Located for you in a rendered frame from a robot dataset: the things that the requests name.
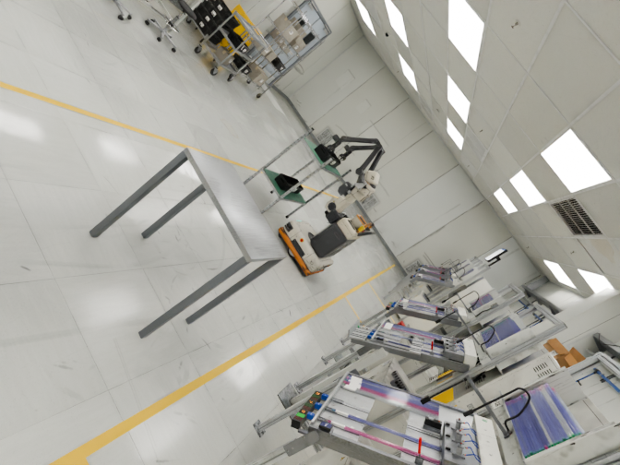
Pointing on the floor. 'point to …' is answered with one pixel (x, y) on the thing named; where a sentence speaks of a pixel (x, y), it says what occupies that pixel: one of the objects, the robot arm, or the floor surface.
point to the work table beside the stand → (263, 252)
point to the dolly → (207, 17)
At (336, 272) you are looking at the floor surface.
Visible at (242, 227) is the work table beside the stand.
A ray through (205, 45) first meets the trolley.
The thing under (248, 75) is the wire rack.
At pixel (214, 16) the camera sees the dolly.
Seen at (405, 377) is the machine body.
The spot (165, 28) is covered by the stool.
